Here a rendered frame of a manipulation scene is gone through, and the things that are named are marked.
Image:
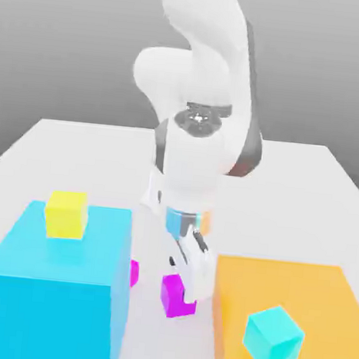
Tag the small yellow cube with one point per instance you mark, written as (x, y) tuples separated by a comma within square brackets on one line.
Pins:
[(66, 215)]

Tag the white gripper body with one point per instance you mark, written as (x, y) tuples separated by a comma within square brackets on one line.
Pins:
[(198, 271)]

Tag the small magenta cube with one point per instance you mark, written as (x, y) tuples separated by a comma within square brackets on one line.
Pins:
[(172, 299), (134, 273)]

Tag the small cyan cube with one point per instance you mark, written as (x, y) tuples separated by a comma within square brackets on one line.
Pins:
[(272, 339)]

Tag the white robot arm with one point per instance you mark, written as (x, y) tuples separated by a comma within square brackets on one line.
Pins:
[(205, 74)]

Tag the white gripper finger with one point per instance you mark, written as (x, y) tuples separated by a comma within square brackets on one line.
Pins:
[(189, 294)]

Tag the large orange box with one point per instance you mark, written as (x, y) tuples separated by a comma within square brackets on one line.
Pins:
[(326, 292)]

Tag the large blue box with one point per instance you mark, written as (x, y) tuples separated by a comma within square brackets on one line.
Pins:
[(49, 309)]

